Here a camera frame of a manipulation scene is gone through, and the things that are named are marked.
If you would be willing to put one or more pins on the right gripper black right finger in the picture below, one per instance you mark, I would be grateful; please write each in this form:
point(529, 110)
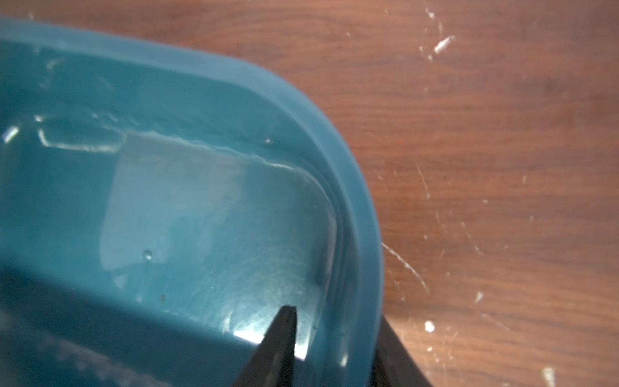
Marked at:
point(392, 365)

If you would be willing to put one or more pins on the teal plastic storage box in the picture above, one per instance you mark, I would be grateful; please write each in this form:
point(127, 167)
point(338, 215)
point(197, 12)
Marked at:
point(160, 205)

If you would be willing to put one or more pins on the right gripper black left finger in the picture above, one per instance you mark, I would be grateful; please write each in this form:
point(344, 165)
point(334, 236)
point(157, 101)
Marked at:
point(272, 364)

